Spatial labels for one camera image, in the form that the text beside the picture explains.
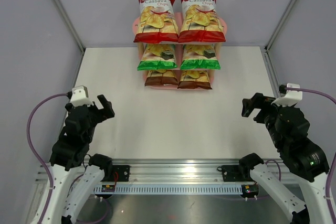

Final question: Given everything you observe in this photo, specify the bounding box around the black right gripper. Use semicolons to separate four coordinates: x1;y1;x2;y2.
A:
241;92;292;148

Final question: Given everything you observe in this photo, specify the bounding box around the brown Chuba chips bag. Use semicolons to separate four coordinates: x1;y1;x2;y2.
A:
177;70;212;90
144;69;178;86

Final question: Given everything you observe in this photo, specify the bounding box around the green Chuba chips bag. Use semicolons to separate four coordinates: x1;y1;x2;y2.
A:
180;44;221;70
137;44;177;71

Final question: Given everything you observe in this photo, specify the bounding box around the red Chuba chips bag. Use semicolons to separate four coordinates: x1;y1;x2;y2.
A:
178;0;226;44
134;0;179;44

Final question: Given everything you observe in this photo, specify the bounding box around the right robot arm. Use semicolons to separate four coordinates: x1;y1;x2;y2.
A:
238;88;335;223

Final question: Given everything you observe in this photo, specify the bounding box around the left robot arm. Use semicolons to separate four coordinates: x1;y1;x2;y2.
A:
32;91;115;223

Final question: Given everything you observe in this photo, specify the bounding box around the pink three-tier shelf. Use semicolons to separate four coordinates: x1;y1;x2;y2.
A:
132;12;227;91

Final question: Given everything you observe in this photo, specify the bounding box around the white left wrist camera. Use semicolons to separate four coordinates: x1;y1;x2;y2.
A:
70;86;93;107

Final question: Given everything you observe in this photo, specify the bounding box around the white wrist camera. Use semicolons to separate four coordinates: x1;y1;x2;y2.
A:
70;86;93;107
272;83;302;106

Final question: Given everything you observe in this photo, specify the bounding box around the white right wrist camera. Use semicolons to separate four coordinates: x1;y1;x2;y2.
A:
272;83;302;106

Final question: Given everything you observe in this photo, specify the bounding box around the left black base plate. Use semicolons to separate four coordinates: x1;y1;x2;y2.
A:
103;165;130;183

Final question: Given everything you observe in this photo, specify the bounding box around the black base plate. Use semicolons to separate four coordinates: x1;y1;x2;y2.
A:
217;165;253;182
103;165;130;183

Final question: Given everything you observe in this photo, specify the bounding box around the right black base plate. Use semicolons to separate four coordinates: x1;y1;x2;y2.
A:
217;165;253;182

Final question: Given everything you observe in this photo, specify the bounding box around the aluminium mounting rail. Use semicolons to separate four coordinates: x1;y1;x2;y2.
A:
35;158;321;185

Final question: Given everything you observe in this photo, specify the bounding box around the white slotted cable duct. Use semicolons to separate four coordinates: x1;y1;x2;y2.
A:
93;184;243;195

